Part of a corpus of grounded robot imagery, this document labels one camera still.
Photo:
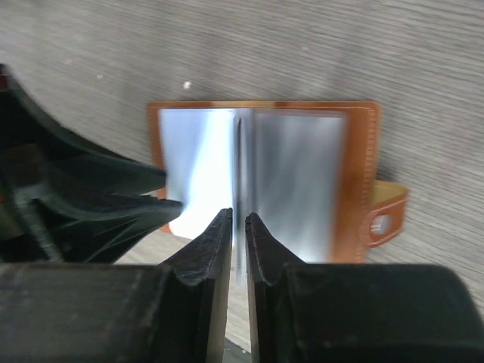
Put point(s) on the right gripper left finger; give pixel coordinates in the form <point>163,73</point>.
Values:
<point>172,312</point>

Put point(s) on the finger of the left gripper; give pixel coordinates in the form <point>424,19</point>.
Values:
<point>54,223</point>
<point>23,121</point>

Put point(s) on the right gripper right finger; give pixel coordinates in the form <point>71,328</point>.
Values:
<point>302,312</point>

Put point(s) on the brown leather card holder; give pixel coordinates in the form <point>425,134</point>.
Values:
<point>205,147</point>

